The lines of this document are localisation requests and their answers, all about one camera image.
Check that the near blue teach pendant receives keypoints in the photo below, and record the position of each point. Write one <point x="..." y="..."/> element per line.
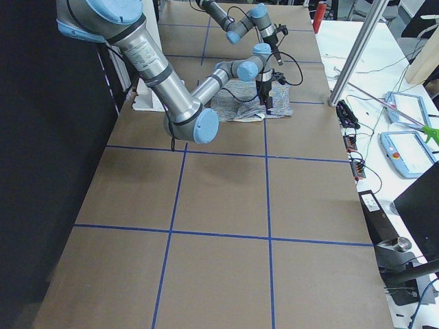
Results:
<point x="407" y="153"/>

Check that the far blue teach pendant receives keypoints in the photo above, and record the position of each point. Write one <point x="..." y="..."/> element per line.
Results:
<point x="411" y="105"/>

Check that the metal reacher grabber tool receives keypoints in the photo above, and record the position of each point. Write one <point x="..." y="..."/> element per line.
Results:
<point x="432" y="133"/>

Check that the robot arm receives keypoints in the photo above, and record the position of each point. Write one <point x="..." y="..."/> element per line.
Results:
<point x="256" y="19"/>
<point x="123" y="24"/>

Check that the black monitor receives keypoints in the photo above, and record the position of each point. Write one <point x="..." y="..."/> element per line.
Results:
<point x="418" y="208"/>

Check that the striped polo shirt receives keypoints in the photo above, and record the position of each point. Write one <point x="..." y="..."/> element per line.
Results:
<point x="238" y="101"/>

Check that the aluminium frame post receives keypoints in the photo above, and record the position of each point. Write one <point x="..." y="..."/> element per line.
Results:
<point x="359" y="45"/>

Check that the blue teach pendant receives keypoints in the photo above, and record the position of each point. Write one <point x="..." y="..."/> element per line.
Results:
<point x="411" y="105"/>
<point x="407" y="153"/>

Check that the black tool on table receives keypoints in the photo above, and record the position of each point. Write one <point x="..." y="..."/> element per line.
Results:
<point x="346" y="116"/>

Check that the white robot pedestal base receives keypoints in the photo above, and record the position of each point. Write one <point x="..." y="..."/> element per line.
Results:
<point x="146" y="99"/>

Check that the red cylinder tube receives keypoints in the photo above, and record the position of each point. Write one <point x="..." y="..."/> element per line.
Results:
<point x="319" y="15"/>

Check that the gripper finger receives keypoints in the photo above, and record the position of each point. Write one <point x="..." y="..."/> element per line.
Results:
<point x="268" y="105"/>
<point x="278" y="58"/>

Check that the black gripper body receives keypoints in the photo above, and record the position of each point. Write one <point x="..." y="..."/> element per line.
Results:
<point x="274" y="45"/>
<point x="264" y="86"/>

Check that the black box device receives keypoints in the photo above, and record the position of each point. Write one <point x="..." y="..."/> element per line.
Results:
<point x="379" y="226"/>

